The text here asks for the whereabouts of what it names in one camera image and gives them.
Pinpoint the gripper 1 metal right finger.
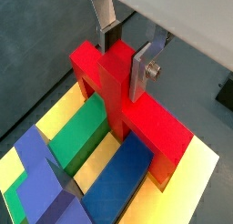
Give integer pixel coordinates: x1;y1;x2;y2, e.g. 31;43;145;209
129;22;171;103

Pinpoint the purple cross puzzle block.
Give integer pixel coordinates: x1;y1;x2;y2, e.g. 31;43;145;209
15;125;92;224

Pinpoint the black angle bracket stand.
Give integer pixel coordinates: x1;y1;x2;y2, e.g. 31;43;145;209
216;72;233;112

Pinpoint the yellow wooden puzzle board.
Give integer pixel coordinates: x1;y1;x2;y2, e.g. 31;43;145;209
0;83;219;224

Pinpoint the blue puzzle block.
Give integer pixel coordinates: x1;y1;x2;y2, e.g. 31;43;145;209
82;132;154;224

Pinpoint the red interlocking puzzle block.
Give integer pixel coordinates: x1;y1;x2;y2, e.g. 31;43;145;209
69;40;194;186

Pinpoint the green puzzle block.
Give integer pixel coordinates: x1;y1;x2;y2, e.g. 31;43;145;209
0;94;108;224

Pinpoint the gripper 1 metal left finger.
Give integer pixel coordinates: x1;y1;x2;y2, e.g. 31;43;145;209
91;0;122;54

